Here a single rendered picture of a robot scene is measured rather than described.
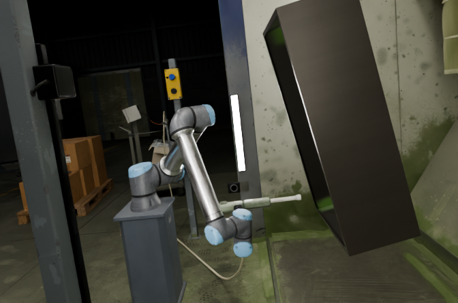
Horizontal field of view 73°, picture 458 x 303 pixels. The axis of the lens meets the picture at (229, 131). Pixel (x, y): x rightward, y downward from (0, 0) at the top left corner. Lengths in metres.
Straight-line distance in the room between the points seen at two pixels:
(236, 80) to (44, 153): 1.96
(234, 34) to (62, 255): 2.10
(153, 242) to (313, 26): 1.47
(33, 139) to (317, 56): 1.13
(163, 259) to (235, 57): 1.54
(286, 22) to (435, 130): 1.84
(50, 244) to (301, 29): 1.20
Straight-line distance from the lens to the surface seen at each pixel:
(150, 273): 2.12
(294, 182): 2.66
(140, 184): 1.98
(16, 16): 0.74
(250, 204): 1.82
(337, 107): 1.48
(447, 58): 2.61
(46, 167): 0.73
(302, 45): 1.45
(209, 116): 1.59
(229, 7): 2.60
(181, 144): 1.49
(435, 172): 2.88
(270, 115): 2.54
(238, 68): 2.53
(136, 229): 2.01
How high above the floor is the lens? 1.29
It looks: 7 degrees down
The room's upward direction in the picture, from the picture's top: 6 degrees counter-clockwise
